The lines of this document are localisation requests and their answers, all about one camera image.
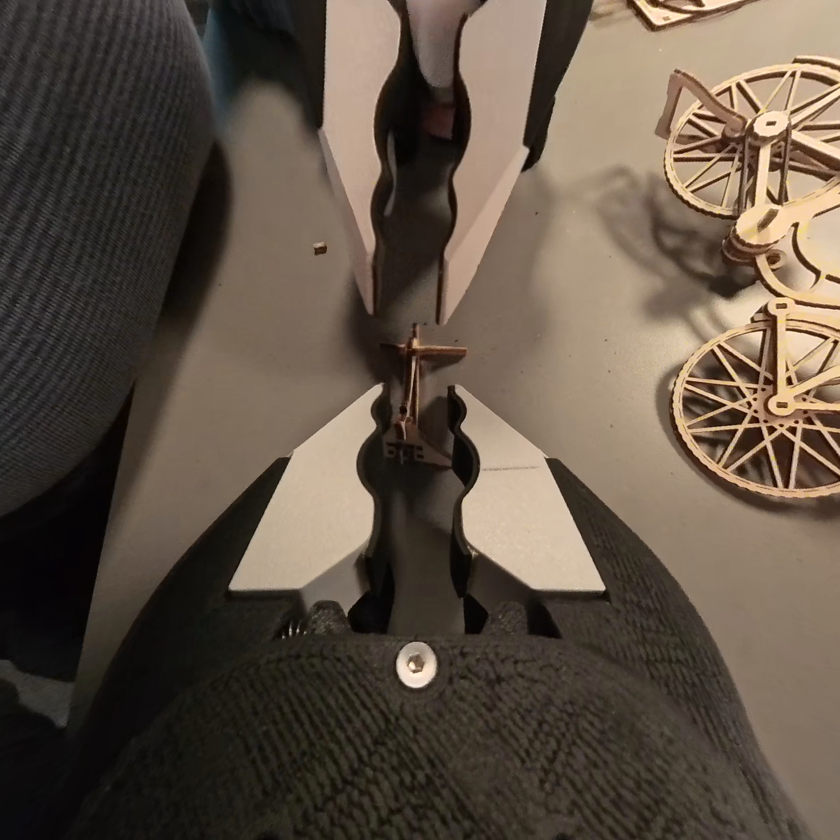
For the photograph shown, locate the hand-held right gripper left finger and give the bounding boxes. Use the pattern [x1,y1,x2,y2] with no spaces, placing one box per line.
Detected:
[225,384,395,621]

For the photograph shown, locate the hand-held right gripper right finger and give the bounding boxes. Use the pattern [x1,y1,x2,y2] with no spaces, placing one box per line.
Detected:
[446,384,609,621]

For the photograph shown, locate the wooden bicycle model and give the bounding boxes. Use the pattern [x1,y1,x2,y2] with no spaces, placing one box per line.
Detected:
[656,56,840,503]

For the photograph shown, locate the person's legs dark trousers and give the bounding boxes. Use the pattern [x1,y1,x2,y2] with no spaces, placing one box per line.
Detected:
[0,387,140,742]

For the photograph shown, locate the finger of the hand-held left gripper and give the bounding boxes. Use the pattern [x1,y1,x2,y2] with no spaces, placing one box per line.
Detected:
[435,0,550,327]
[317,0,401,317]

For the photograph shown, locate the person's torso grey sweater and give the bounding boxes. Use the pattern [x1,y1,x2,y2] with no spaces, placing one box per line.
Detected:
[0,0,222,521]

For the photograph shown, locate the small wooden model assembly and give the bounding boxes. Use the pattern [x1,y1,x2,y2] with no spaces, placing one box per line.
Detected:
[379,323,470,470]

